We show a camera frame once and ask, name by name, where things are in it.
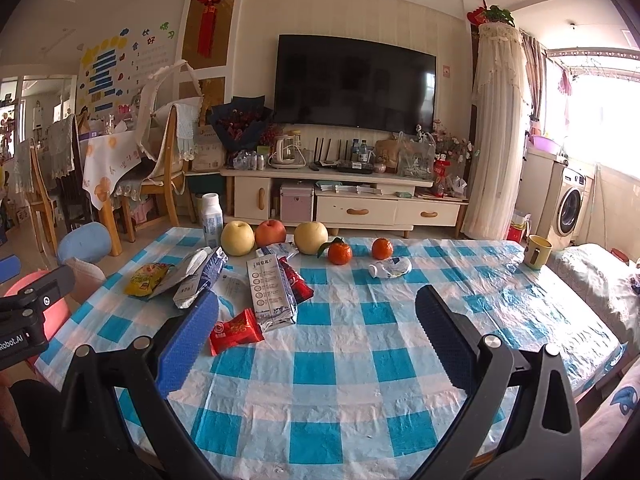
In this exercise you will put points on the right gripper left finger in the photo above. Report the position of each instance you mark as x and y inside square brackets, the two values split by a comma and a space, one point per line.
[94, 439]

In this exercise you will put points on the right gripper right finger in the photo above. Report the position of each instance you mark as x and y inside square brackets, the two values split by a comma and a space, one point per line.
[542, 436]

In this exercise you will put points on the yellow snack bag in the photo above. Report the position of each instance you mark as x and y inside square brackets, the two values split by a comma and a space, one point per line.
[146, 279]

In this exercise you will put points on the white wrapper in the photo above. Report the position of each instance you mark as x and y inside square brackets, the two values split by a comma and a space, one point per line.
[393, 267]

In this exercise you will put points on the silver carton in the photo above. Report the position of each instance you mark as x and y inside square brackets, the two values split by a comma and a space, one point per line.
[198, 271]

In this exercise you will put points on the small red snack packet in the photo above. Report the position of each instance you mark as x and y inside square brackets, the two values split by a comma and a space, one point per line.
[243, 329]

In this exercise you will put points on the white milk carton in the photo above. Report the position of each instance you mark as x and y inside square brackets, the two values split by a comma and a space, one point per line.
[274, 303]

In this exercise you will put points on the red milk tea packet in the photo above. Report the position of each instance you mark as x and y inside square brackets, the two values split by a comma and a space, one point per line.
[300, 289]

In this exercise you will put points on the white wet wipes pack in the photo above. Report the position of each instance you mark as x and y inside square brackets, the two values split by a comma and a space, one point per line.
[233, 294]

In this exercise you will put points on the blue round stool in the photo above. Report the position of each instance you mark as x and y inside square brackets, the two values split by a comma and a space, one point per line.
[90, 243]

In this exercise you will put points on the yellow green mug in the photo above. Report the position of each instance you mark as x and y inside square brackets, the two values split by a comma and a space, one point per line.
[537, 252]

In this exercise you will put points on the white lace covered air conditioner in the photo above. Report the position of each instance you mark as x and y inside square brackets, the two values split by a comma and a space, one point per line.
[501, 97]

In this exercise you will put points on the small tangerine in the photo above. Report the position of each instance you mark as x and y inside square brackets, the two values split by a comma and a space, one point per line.
[382, 249]

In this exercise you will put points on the dark wooden chair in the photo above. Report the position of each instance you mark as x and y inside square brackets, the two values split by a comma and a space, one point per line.
[66, 171]

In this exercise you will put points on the tangerine with leaf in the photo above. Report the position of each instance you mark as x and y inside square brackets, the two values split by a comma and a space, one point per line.
[337, 251]

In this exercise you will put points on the white washing machine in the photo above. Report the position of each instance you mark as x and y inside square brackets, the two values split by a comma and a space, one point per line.
[565, 206]

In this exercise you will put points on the white tv cabinet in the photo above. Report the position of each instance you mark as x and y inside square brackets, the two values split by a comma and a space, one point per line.
[370, 202]

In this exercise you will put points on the right yellow pear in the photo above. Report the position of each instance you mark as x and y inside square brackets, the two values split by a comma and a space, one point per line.
[310, 236]

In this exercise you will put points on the yellow pear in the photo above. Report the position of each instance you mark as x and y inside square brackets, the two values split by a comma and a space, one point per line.
[310, 236]
[237, 238]

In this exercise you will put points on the clear plastic bag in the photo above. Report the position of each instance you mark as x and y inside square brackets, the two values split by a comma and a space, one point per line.
[416, 156]

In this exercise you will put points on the white milk bottle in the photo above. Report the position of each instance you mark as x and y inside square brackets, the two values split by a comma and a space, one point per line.
[212, 219]

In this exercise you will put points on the left yellow pear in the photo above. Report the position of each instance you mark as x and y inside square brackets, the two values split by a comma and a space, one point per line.
[237, 238]

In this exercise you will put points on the pink storage box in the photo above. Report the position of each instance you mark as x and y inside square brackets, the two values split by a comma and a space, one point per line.
[296, 202]

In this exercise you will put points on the red apple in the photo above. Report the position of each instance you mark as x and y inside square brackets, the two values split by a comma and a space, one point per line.
[270, 232]

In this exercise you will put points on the wooden dining chair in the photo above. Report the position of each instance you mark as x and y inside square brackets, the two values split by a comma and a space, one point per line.
[165, 180]

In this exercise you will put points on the white electric kettle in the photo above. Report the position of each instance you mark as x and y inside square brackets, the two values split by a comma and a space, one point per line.
[287, 153]

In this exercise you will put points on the dark blue flower bouquet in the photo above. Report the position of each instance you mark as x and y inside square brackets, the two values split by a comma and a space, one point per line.
[240, 123]

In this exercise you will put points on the black flat television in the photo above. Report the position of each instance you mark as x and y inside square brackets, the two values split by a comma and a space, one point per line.
[342, 82]

